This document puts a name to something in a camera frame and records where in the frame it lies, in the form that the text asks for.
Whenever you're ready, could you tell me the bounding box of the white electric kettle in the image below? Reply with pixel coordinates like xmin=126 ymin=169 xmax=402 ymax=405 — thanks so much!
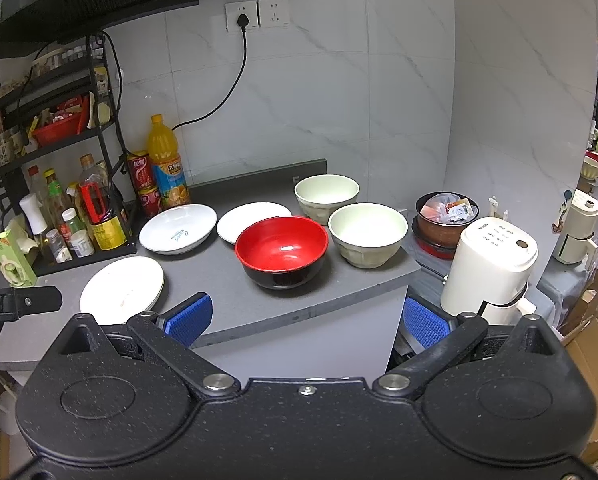
xmin=440 ymin=217 xmax=538 ymax=325

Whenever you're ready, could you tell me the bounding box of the green paper box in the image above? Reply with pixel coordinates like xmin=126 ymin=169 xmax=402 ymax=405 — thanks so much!
xmin=0 ymin=230 xmax=37 ymax=288

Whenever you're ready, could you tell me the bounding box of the soy sauce bottle yellow label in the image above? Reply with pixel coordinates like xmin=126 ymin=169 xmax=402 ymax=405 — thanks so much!
xmin=79 ymin=153 xmax=127 ymax=252

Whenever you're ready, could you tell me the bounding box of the white wall socket right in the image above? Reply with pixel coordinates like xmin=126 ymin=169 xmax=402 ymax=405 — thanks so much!
xmin=258 ymin=0 xmax=290 ymax=28

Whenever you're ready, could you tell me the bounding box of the red basket on rack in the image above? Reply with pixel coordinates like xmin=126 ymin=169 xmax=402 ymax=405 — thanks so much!
xmin=32 ymin=106 xmax=88 ymax=148

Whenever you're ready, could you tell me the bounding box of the plain white front plate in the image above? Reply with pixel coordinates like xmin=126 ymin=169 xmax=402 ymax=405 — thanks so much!
xmin=79 ymin=256 xmax=165 ymax=325

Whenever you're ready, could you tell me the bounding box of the white bakery print plate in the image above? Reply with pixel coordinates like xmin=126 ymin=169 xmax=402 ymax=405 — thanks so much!
xmin=217 ymin=202 xmax=291 ymax=245

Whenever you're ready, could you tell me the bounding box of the white wall socket left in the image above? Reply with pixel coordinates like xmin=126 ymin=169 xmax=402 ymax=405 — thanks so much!
xmin=224 ymin=1 xmax=259 ymax=32

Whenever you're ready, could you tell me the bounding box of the black metal spice rack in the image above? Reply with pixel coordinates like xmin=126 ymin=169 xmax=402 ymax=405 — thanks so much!
xmin=0 ymin=31 xmax=140 ymax=276

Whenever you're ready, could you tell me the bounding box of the red and black bowl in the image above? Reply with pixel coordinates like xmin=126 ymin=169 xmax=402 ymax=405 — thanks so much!
xmin=234 ymin=216 xmax=329 ymax=290

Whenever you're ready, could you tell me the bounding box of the black power cable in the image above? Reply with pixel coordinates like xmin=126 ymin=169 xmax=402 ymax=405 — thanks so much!
xmin=171 ymin=13 xmax=251 ymax=132

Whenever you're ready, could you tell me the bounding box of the white appliance in background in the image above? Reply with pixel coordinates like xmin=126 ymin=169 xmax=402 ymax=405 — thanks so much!
xmin=553 ymin=190 xmax=598 ymax=266

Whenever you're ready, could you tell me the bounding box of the white deep plate blue script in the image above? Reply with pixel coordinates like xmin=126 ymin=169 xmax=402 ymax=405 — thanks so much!
xmin=139 ymin=204 xmax=217 ymax=256

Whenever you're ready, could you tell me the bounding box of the orange juice bottle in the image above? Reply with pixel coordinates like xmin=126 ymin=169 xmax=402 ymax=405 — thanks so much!
xmin=147 ymin=114 xmax=191 ymax=209

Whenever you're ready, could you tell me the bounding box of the small white pill bottle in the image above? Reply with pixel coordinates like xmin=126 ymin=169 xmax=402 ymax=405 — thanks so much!
xmin=69 ymin=230 xmax=95 ymax=258

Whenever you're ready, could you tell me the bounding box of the white wall socket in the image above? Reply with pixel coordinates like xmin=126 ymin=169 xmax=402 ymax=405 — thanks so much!
xmin=224 ymin=1 xmax=259 ymax=32
xmin=258 ymin=0 xmax=290 ymax=28

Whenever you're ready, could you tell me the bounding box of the cream ceramic bowl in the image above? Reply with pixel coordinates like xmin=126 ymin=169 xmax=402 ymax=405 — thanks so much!
xmin=293 ymin=174 xmax=360 ymax=226
xmin=328 ymin=203 xmax=409 ymax=270

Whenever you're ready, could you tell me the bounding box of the upper red drink can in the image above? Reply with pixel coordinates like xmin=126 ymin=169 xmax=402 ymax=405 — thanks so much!
xmin=127 ymin=151 xmax=155 ymax=192

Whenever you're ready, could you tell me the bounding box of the brown pot with packets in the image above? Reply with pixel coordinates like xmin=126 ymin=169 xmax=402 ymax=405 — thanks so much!
xmin=412 ymin=191 xmax=480 ymax=260

